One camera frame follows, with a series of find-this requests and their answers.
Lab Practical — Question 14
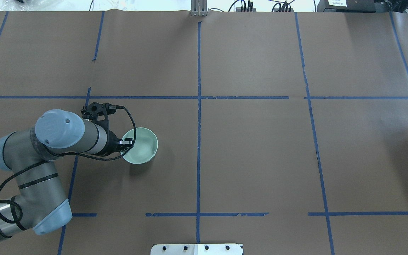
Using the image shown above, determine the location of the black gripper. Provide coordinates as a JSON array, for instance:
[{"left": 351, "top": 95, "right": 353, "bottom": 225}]
[{"left": 106, "top": 131, "right": 134, "bottom": 156}]

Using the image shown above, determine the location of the light green bowl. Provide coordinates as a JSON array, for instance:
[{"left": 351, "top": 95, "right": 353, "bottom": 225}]
[{"left": 123, "top": 127, "right": 158, "bottom": 164}]

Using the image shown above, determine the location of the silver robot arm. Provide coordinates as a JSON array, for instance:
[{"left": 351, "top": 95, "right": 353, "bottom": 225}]
[{"left": 0, "top": 103, "right": 136, "bottom": 242}]

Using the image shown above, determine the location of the black desktop box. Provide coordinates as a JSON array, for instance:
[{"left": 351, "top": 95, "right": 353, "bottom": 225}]
[{"left": 317, "top": 0, "right": 408, "bottom": 13}]

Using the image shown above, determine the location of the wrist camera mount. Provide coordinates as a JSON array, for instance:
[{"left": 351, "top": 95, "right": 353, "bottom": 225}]
[{"left": 81, "top": 102, "right": 117, "bottom": 132}]

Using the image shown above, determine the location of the white pedestal column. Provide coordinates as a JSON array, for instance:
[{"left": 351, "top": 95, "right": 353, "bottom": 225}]
[{"left": 150, "top": 243, "right": 244, "bottom": 255}]

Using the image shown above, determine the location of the aluminium frame post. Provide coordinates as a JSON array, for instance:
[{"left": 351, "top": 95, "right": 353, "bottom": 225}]
[{"left": 190, "top": 0, "right": 209, "bottom": 17}]

